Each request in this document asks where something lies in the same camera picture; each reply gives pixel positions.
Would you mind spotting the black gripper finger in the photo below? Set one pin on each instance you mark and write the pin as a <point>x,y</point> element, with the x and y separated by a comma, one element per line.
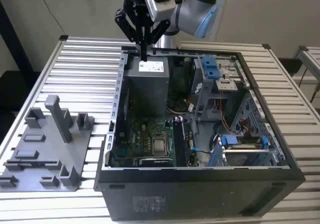
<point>160,31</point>
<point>126,24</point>

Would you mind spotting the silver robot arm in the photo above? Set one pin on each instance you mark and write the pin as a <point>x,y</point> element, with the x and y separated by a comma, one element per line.
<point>192,11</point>

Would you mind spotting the blue plastic drive latch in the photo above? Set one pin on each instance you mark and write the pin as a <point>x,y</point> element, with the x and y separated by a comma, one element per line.
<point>213,74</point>
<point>208,62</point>

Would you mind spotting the grey power supply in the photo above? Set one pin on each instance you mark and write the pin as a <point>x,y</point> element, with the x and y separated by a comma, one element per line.
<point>147,94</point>

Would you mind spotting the black table corner cap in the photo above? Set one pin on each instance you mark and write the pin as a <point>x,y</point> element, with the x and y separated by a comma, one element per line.
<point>63,37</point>
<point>266,46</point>

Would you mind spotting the grey metal drive cage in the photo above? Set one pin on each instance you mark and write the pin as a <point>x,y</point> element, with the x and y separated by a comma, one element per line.
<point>226,85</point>

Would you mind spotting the green motherboard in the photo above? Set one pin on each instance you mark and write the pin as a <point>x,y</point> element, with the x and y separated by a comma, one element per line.
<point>140,131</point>

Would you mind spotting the silver CPU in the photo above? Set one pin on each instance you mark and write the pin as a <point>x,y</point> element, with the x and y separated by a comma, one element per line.
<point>160,146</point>

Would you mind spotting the perforated metal panel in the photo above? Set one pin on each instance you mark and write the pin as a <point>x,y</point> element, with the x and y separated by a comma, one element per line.
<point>252,114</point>

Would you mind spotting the hard disk in blue carrier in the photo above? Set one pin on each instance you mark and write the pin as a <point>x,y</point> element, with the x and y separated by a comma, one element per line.
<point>229,139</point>

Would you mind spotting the black chair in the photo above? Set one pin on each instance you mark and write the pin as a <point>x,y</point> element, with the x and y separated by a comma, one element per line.
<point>15,89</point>

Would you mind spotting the NVIDIA graphics card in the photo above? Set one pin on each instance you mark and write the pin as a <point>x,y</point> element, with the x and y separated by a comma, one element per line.
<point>156,162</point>

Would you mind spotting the black box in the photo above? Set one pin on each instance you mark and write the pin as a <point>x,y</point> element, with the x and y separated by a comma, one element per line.
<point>290,66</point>

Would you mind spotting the grey parts rack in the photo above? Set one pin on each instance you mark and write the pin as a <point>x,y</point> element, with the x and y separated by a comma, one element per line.
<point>50,154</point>

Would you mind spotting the metal slat side table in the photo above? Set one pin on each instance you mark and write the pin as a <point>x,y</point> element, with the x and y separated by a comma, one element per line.
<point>310,59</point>

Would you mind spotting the black PC case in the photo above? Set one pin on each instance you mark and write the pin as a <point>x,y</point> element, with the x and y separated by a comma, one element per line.
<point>175,196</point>

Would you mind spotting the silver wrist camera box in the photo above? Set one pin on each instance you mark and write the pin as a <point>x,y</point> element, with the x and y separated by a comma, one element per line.
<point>160,6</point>

